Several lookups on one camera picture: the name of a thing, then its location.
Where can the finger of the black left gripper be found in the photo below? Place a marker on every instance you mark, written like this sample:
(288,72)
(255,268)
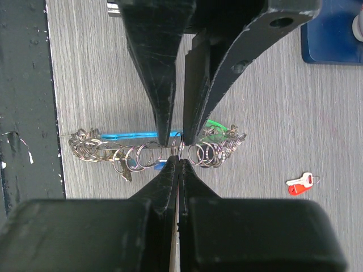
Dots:
(154,30)
(234,35)

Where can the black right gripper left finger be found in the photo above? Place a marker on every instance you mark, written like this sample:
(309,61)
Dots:
(133,234)

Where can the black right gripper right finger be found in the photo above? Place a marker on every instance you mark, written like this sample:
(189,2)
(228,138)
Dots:
(230,234)

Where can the blue key tag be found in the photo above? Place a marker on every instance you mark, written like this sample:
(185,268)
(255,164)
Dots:
(160,164)

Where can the steel key organizer blue handle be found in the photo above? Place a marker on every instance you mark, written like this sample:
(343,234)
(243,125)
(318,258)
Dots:
(135,152)

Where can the red tagged key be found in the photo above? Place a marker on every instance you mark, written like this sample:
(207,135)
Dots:
(302,184)

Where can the green key tag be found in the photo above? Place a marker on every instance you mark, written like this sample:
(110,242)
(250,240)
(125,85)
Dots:
(213,131)

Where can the dark blue placemat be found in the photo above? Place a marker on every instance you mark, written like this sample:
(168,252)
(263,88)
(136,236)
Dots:
(328,39)

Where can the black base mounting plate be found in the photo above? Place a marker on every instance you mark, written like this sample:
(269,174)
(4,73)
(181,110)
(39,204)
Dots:
(31,165)

